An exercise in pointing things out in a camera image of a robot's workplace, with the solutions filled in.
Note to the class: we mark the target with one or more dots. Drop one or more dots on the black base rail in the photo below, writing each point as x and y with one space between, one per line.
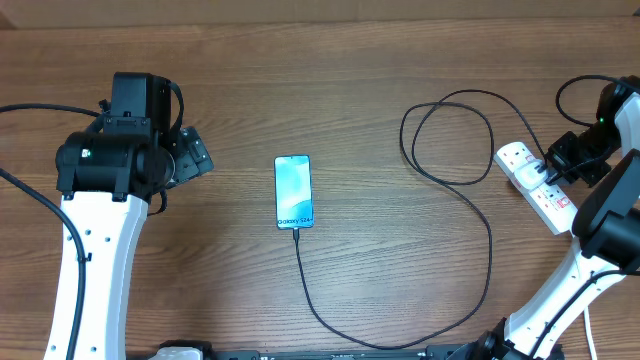
203 350

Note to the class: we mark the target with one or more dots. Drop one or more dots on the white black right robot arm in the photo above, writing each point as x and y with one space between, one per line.
585 185

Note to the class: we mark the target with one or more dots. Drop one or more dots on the blue Galaxy smartphone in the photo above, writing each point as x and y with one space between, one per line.
293 192

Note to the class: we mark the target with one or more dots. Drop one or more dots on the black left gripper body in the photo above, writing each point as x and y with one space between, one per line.
190 158

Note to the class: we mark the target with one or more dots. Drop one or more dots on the white power strip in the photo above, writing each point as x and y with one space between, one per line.
549 201

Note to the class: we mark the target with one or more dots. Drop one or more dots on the white charger plug adapter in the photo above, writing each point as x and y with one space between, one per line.
530 175

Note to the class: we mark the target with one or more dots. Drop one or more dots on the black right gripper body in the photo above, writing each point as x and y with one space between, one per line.
582 154

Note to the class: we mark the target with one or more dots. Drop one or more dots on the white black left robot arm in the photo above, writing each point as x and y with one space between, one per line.
107 176

